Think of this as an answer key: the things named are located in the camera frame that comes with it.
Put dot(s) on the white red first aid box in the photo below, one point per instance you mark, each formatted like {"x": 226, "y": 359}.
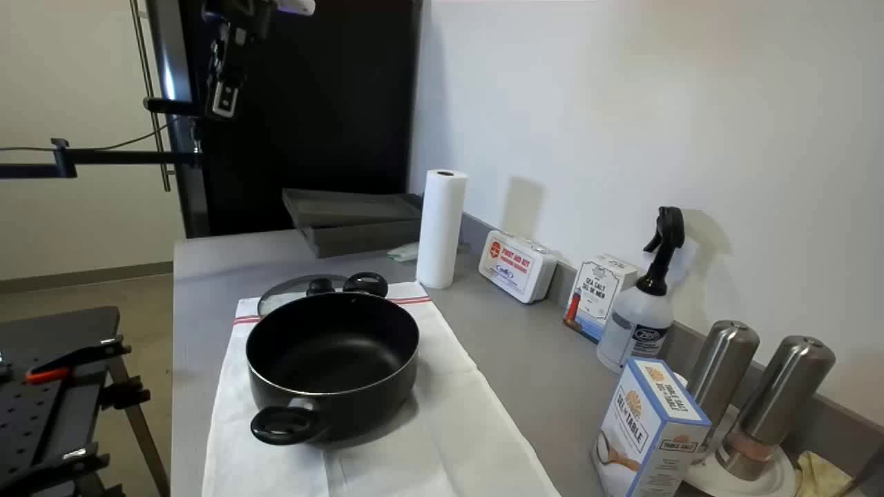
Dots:
{"x": 514, "y": 265}

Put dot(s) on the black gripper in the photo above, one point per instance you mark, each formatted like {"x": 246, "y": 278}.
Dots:
{"x": 226, "y": 84}

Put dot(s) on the stainless steel grinder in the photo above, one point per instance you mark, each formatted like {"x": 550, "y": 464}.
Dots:
{"x": 721, "y": 362}
{"x": 777, "y": 395}

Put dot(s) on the black horizontal mount bar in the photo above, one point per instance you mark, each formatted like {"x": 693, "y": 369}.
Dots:
{"x": 99, "y": 159}

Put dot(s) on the white blue orange carton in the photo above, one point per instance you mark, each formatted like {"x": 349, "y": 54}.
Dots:
{"x": 645, "y": 432}

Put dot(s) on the grey foam pad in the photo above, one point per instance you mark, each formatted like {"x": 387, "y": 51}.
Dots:
{"x": 362, "y": 239}
{"x": 345, "y": 206}

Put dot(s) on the small white printed carton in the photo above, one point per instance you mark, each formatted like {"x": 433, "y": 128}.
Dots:
{"x": 595, "y": 294}

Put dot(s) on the glass lid with black knob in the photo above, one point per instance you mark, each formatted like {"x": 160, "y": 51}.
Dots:
{"x": 317, "y": 286}

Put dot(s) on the black perforated work table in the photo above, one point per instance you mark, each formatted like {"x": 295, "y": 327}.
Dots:
{"x": 45, "y": 414}

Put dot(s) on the silver vertical metal rail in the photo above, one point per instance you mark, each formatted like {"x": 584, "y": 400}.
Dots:
{"x": 152, "y": 55}

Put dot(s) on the yellow cloth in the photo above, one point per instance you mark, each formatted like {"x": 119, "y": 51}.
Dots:
{"x": 822, "y": 475}

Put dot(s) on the clear spray bottle black trigger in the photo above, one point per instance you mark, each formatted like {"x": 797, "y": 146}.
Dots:
{"x": 637, "y": 322}

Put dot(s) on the white round dish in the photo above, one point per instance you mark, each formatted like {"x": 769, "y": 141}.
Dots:
{"x": 736, "y": 485}

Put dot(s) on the white paper towel roll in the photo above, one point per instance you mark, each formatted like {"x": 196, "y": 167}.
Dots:
{"x": 440, "y": 231}

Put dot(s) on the white towel with red stripes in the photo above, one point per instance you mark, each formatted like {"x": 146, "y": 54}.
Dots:
{"x": 460, "y": 423}

